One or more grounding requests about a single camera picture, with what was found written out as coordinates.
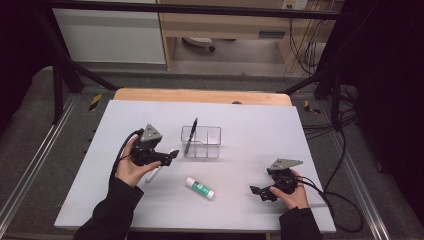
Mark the person's left hand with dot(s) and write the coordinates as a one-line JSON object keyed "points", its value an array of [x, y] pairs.
{"points": [[130, 173]]}

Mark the person's right hand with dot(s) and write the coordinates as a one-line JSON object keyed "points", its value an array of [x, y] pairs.
{"points": [[296, 200]]}

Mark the clear plastic organizer box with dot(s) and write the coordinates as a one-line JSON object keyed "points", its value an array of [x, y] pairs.
{"points": [[208, 143]]}

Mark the wooden desk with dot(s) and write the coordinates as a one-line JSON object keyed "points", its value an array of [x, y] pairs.
{"points": [[233, 23]]}

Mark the white wall outlet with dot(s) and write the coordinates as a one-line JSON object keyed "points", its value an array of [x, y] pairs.
{"points": [[295, 4]]}

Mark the black curtain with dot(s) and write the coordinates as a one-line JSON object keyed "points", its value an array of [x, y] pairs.
{"points": [[16, 50], [390, 83]]}

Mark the white pen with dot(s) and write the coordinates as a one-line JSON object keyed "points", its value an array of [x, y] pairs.
{"points": [[152, 175]]}

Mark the white table cover board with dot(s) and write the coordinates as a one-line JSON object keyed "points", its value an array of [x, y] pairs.
{"points": [[233, 160]]}

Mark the aluminium floor rail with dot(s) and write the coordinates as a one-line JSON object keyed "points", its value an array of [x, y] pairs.
{"points": [[365, 200], [40, 151]]}

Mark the yellow black tape strip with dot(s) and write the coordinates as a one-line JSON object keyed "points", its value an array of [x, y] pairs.
{"points": [[310, 107], [95, 102]]}

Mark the white cabinet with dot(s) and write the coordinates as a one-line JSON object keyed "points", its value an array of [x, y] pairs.
{"points": [[106, 36]]}

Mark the office chair base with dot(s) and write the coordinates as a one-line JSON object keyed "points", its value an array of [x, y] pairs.
{"points": [[198, 41]]}

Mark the white green glue stick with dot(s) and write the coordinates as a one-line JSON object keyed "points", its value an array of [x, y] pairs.
{"points": [[200, 188]]}

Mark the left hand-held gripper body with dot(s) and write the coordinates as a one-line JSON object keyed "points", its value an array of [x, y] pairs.
{"points": [[145, 153]]}

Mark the black metal frame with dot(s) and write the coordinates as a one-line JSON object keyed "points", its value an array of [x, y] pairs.
{"points": [[200, 10]]}

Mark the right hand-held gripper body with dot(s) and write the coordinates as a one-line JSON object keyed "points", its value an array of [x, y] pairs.
{"points": [[286, 181]]}

